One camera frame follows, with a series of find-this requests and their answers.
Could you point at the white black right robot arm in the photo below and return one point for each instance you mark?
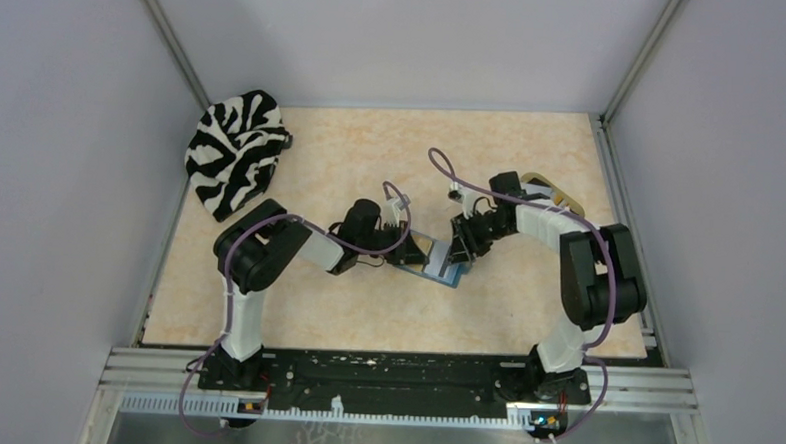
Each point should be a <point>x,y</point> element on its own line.
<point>601,283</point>

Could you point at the teal leather card holder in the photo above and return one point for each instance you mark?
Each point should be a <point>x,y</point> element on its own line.
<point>438,269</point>

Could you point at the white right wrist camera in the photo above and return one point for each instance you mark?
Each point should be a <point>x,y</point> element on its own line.
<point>457,193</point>

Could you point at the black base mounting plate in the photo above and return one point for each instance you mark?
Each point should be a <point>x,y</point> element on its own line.
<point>394,383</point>

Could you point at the zebra striped cloth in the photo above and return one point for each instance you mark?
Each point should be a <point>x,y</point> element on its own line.
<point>233,156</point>

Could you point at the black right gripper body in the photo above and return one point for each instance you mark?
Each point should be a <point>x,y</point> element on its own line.
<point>479,231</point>

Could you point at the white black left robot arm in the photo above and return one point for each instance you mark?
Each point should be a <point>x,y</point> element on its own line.
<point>256,250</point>

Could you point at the beige card tray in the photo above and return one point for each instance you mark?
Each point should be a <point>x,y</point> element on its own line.
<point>540,189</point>

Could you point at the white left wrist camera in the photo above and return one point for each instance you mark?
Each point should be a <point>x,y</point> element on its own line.
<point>393,209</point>

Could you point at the aluminium frame rail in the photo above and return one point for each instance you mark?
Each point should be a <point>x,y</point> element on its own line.
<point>155,381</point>

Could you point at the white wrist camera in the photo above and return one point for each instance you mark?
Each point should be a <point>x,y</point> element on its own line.
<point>393,209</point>
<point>457,193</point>

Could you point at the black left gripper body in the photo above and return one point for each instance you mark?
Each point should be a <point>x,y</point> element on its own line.
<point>382,239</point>

